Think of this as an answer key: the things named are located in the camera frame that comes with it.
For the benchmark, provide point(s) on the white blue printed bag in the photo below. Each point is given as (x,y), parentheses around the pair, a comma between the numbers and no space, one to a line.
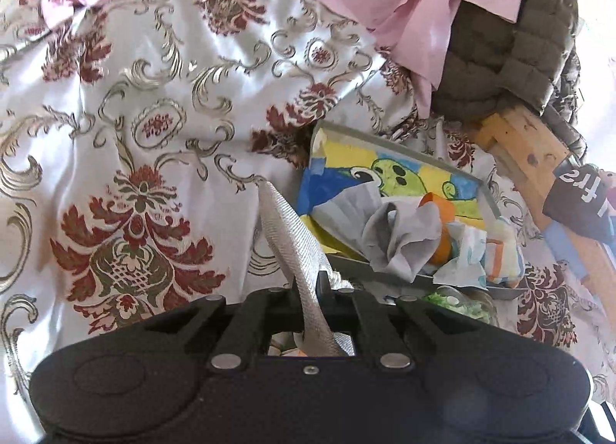
(462,256)

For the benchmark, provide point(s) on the brown printed cloth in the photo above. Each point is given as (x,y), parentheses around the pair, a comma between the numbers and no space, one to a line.
(577,203)

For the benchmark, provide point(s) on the orange cup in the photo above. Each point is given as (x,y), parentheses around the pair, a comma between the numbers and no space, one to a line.
(442,213)

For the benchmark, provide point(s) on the grey cloth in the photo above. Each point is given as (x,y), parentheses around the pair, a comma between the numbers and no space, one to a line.
(404,242)

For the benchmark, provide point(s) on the clear container with green pieces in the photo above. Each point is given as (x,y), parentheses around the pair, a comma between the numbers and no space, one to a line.
(457,302)

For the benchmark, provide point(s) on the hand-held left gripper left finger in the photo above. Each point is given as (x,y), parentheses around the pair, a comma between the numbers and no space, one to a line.
(274,309)

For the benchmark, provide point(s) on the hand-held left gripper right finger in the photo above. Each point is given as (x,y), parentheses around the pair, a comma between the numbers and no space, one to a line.
(351,311)

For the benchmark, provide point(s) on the brown quilted jacket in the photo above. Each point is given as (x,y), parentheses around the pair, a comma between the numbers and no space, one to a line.
(505,54)

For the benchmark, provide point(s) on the yellow striped towel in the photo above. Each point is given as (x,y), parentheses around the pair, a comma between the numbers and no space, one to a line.
(503,251)

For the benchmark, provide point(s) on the grey tray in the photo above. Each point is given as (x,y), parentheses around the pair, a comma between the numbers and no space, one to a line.
(356,267)

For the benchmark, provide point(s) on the grey woven pouch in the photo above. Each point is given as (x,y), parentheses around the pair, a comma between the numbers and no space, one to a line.
(288,232)

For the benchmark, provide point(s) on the wooden bed end frame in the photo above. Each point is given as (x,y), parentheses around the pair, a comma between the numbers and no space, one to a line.
(524,145)

